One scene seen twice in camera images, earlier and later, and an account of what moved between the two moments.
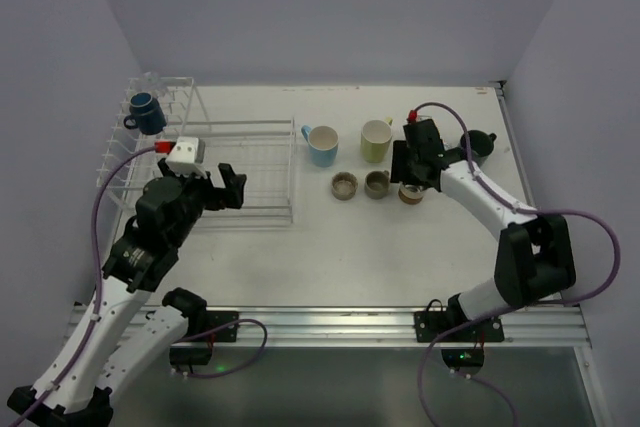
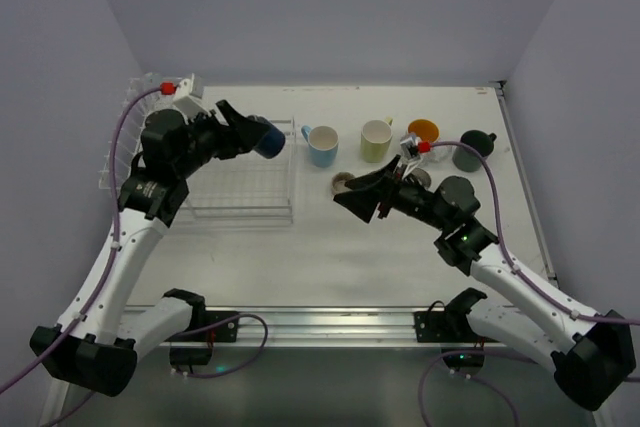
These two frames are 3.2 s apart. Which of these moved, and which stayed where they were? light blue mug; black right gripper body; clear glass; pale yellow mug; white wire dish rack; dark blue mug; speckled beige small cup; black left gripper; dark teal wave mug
Moved: black right gripper body; black left gripper; dark blue mug
Stayed: dark teal wave mug; light blue mug; clear glass; pale yellow mug; speckled beige small cup; white wire dish rack
